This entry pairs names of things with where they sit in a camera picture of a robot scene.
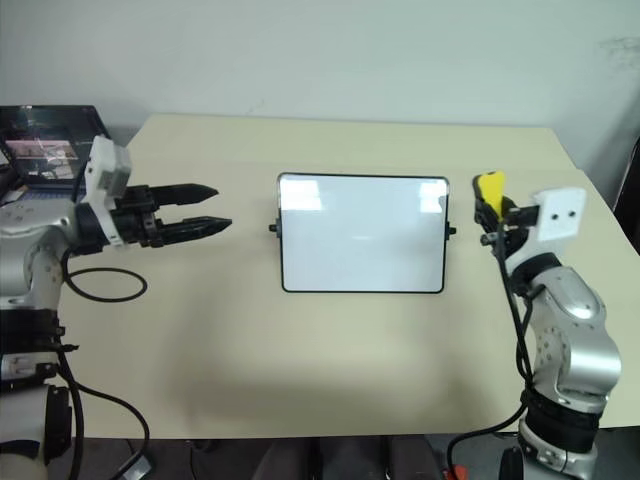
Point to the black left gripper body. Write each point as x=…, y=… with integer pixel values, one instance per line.
x=135, y=220

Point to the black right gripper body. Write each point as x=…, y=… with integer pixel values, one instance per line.
x=515, y=238

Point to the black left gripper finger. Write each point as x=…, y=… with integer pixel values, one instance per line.
x=195, y=227
x=180, y=194

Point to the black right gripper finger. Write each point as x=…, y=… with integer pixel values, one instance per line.
x=481, y=207
x=507, y=204

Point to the yellow whiteboard eraser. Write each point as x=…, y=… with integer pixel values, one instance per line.
x=492, y=192

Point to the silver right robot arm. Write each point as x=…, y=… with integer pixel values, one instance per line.
x=575, y=330

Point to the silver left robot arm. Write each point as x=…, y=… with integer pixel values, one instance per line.
x=30, y=260

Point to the open dark laptop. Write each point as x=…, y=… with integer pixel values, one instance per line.
x=45, y=145

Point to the black chair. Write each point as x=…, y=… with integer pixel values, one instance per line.
x=632, y=185

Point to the small orange object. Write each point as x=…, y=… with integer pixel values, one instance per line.
x=456, y=472

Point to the grey foot pedal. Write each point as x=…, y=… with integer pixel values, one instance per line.
x=135, y=467

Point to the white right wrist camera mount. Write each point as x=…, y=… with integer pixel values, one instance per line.
x=560, y=215

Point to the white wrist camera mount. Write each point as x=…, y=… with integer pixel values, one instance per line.
x=107, y=170
x=560, y=215

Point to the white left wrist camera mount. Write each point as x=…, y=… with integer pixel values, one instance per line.
x=107, y=170

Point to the white tabletop whiteboard black frame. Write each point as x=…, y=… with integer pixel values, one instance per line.
x=360, y=230

